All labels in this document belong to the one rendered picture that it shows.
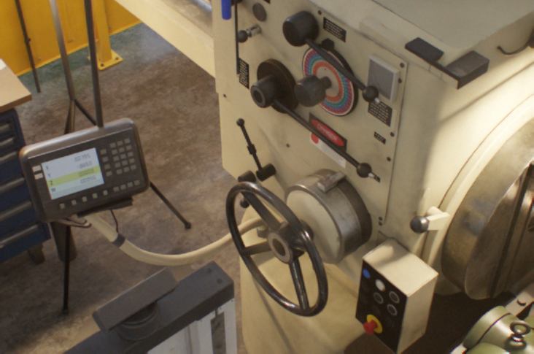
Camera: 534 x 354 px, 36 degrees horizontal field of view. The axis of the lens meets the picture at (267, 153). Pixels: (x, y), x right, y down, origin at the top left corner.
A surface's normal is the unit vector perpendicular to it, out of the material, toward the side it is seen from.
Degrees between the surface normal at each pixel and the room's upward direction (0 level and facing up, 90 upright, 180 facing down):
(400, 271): 0
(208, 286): 0
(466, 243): 77
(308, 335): 90
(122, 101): 0
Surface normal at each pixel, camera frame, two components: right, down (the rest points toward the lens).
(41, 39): 0.65, 0.52
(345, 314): 0.00, -0.73
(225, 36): -0.77, 0.44
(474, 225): -0.70, 0.10
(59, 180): 0.40, 0.34
